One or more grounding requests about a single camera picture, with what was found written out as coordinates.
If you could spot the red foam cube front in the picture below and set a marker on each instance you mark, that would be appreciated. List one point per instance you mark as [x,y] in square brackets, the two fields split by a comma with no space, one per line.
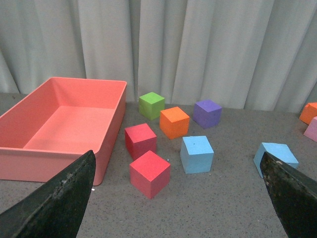
[150,174]

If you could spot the green foam cube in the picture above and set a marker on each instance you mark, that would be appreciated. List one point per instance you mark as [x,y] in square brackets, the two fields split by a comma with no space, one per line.
[151,104]

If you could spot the orange foam cube centre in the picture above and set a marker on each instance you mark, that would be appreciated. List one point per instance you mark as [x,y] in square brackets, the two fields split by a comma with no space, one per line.
[174,122]

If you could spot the pink foam cube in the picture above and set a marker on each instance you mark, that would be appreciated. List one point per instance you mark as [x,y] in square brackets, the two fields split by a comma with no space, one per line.
[311,131]

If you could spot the purple foam cube far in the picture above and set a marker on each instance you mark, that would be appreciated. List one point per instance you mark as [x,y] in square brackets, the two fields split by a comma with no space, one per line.
[207,113]

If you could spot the light blue foam cube base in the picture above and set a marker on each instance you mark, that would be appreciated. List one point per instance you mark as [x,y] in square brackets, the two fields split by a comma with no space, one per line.
[196,154]

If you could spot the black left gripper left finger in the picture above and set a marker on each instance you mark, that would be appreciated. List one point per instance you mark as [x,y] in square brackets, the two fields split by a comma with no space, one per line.
[55,209]

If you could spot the red foam cube back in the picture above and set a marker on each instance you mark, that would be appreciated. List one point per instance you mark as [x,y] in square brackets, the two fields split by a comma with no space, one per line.
[140,139]

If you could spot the orange foam cube behind bin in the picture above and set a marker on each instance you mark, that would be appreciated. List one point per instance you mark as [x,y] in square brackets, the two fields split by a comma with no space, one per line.
[308,113]

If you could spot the grey pleated curtain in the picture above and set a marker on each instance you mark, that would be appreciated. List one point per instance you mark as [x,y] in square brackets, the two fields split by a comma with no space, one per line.
[243,54]

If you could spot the salmon pink plastic bin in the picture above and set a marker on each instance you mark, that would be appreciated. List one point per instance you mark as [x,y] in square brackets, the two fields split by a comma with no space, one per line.
[59,122]

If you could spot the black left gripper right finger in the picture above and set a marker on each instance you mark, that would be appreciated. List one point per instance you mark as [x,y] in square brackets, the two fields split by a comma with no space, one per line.
[293,196]

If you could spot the light blue foam cube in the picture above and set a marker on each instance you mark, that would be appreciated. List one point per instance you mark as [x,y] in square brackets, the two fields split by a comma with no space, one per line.
[281,151]

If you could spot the red foam cube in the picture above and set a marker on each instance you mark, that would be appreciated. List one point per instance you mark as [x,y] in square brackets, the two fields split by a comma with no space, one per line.
[150,174]
[140,139]

